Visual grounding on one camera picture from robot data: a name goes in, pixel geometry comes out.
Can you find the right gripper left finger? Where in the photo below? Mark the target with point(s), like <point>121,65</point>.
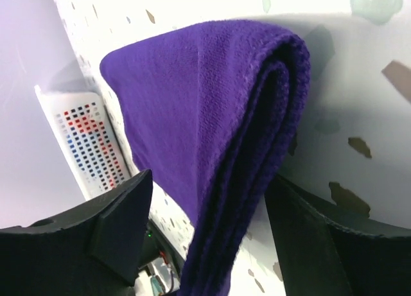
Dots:
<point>91,249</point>

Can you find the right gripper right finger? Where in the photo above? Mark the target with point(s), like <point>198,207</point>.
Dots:
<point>324,249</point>

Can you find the purple towel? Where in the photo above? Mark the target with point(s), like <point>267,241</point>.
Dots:
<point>211,110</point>

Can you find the white plastic basket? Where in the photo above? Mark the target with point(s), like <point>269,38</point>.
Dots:
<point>85,136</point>

